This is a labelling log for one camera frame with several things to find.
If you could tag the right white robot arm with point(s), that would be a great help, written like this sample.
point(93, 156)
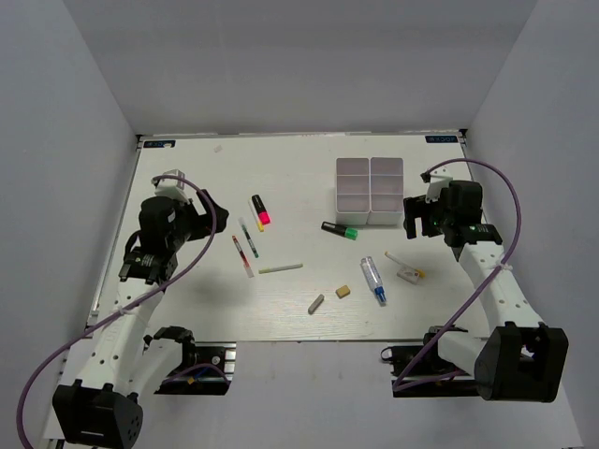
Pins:
point(522, 359)

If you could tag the grey eraser stick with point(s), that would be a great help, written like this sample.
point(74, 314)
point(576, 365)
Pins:
point(316, 304)

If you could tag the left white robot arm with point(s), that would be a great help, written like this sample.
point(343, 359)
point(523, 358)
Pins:
point(101, 407)

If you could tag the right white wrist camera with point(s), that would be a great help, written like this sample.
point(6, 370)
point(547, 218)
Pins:
point(437, 180)

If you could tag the red white pen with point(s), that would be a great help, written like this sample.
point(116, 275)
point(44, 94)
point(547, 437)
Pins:
point(246, 264)

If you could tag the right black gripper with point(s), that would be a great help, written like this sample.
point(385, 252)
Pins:
point(417, 207)

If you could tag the left blue table label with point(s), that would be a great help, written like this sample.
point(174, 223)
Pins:
point(159, 144)

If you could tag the right white compartment container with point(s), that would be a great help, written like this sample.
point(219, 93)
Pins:
point(386, 188)

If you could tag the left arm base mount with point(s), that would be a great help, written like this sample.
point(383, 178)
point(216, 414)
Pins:
point(202, 368)

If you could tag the yellow white marker pen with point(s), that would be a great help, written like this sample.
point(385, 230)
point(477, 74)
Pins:
point(259, 224)

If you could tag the pink black highlighter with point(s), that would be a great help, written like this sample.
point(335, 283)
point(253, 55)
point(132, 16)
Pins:
point(262, 213)

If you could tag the blue table label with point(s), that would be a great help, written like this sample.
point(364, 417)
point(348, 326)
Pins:
point(438, 139)
point(159, 144)

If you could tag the clear blue glue bottle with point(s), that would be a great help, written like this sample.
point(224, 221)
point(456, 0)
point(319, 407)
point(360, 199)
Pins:
point(373, 279)

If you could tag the white compartment container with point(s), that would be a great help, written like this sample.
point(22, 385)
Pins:
point(386, 188)
point(352, 191)

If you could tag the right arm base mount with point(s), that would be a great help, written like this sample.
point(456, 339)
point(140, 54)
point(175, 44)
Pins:
point(431, 365)

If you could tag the right blue table label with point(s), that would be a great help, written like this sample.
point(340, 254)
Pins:
point(438, 139)

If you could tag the yellow capped white marker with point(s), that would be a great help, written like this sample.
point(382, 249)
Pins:
point(398, 261)

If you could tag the green white pen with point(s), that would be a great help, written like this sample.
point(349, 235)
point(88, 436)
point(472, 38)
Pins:
point(248, 237)

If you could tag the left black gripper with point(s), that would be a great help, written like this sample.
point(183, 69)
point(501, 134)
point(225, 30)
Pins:
point(203, 222)

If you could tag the green black highlighter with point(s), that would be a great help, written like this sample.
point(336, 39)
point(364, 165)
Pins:
point(340, 230)

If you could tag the left white compartment container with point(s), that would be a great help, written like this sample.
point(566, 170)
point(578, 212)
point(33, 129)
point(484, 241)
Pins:
point(352, 191)

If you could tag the tan eraser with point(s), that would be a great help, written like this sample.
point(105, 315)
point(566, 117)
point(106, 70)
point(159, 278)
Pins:
point(343, 291)

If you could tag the white boxed eraser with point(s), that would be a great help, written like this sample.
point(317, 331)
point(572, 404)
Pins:
point(408, 274)

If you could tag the pale yellow white marker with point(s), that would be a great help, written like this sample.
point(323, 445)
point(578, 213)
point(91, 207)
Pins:
point(280, 268)

